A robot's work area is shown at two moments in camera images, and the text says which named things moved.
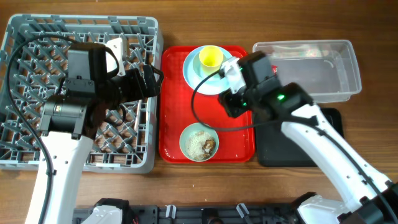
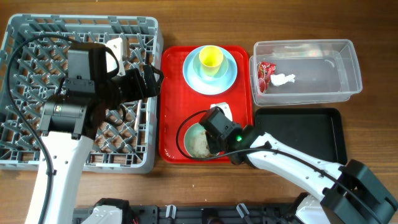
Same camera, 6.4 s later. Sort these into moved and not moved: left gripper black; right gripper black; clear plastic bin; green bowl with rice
Moved: right gripper black
Not moved: green bowl with rice; clear plastic bin; left gripper black
